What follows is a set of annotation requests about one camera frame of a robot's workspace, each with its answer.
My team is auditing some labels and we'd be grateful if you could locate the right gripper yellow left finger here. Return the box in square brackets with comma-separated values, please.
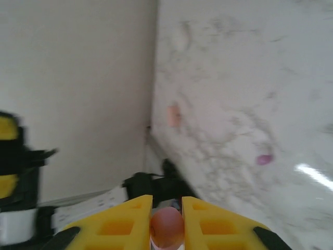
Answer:
[53, 194, 153, 250]

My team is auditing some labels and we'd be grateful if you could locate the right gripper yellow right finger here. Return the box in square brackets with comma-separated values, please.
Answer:
[181, 196, 287, 250]

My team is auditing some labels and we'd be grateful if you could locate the purple earbud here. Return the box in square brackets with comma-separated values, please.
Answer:
[150, 207, 186, 250]
[254, 154, 274, 166]

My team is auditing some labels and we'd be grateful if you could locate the pink earbud charging case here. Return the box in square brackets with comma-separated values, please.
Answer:
[167, 105, 181, 129]

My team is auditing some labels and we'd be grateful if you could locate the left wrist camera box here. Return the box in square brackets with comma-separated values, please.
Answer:
[0, 209, 37, 244]

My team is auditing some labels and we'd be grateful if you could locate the grey slotted cable duct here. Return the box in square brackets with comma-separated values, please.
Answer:
[52, 194, 136, 230]

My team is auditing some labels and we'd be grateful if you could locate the aluminium mounting rail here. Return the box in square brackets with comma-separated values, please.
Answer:
[39, 187, 128, 209]

